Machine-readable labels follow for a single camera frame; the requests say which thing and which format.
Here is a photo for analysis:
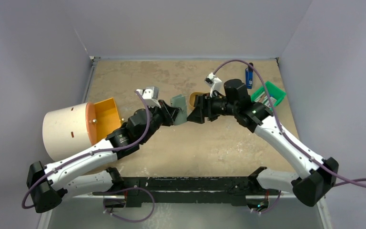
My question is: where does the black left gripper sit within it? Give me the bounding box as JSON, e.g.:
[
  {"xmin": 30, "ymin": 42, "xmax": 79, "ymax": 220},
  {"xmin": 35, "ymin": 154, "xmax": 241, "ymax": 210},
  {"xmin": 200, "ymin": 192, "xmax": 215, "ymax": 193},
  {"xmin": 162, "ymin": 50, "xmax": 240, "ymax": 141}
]
[{"xmin": 140, "ymin": 100, "xmax": 180, "ymax": 144}]

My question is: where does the grey-green card holder wallet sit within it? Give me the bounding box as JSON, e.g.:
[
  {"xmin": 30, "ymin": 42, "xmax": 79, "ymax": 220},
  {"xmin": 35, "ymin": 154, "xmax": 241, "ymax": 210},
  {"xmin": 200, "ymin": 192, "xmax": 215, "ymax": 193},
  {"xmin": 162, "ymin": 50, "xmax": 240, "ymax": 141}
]
[{"xmin": 170, "ymin": 94, "xmax": 187, "ymax": 125}]

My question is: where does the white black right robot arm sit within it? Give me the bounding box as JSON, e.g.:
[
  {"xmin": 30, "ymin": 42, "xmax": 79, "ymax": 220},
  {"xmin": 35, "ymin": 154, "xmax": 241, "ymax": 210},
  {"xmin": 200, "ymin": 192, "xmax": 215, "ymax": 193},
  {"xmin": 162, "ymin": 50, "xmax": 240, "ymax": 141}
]
[{"xmin": 187, "ymin": 78, "xmax": 339, "ymax": 207}]

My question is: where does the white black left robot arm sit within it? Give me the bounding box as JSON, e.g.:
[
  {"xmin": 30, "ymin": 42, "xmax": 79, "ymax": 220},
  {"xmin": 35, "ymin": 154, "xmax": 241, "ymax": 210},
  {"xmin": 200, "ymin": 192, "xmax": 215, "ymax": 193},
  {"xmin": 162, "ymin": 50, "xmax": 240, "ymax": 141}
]
[{"xmin": 21, "ymin": 99, "xmax": 187, "ymax": 213}]

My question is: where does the tan oval tray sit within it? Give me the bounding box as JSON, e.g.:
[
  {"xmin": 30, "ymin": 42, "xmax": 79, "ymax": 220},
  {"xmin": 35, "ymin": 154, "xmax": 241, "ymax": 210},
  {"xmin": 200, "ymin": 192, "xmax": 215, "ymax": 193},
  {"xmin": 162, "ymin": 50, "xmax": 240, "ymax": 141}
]
[{"xmin": 189, "ymin": 92, "xmax": 204, "ymax": 110}]

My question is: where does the yellow drawer box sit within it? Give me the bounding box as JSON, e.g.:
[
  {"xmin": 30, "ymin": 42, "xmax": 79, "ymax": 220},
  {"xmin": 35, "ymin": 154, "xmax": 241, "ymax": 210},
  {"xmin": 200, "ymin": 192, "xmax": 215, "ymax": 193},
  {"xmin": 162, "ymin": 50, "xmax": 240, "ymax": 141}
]
[{"xmin": 94, "ymin": 97, "xmax": 122, "ymax": 142}]

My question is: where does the white red staple box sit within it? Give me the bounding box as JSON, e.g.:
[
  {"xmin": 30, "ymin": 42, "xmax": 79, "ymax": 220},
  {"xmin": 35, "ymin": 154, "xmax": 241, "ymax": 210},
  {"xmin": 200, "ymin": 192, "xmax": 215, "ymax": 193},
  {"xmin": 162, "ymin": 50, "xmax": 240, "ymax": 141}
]
[{"xmin": 263, "ymin": 97, "xmax": 276, "ymax": 108}]

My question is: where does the green plastic bin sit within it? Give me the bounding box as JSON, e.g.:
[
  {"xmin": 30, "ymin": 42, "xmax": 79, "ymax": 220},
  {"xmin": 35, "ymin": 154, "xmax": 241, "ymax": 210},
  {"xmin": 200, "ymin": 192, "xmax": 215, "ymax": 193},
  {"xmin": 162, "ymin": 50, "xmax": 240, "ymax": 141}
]
[{"xmin": 251, "ymin": 81, "xmax": 286, "ymax": 107}]

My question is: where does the white cylinder container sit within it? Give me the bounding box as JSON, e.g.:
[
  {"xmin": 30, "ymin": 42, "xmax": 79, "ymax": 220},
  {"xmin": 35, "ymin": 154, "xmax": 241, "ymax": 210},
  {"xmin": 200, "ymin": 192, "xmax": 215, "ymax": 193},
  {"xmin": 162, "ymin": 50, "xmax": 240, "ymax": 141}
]
[{"xmin": 42, "ymin": 103, "xmax": 97, "ymax": 161}]

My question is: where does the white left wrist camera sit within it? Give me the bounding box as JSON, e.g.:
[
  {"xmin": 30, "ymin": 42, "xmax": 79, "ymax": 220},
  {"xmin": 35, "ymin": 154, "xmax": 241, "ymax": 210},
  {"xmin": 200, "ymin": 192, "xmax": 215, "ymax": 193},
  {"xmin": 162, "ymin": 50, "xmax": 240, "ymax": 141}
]
[{"xmin": 135, "ymin": 86, "xmax": 161, "ymax": 108}]

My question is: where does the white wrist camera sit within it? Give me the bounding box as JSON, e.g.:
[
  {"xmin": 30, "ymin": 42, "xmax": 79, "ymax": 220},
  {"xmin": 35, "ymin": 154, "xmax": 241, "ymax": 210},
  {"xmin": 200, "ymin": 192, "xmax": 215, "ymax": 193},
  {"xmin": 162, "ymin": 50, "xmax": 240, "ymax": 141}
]
[
  {"xmin": 135, "ymin": 86, "xmax": 161, "ymax": 108},
  {"xmin": 204, "ymin": 73, "xmax": 223, "ymax": 97}
]

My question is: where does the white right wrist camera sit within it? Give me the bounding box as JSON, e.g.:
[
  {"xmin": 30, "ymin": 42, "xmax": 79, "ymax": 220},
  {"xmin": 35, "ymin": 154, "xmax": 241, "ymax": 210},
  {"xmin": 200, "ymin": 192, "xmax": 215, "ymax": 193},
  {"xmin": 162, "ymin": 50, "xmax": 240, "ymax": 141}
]
[{"xmin": 204, "ymin": 73, "xmax": 223, "ymax": 97}]

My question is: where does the black aluminium base frame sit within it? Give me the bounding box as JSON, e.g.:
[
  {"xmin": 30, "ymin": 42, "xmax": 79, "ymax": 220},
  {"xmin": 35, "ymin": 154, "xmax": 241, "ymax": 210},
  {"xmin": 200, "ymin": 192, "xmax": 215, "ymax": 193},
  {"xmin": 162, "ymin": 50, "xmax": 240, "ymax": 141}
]
[{"xmin": 45, "ymin": 166, "xmax": 325, "ymax": 209}]

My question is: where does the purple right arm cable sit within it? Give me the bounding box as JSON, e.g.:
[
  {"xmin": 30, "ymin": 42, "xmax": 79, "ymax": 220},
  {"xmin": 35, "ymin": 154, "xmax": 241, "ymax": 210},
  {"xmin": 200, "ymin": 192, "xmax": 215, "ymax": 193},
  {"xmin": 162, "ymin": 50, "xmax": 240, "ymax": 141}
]
[{"xmin": 213, "ymin": 60, "xmax": 366, "ymax": 216}]

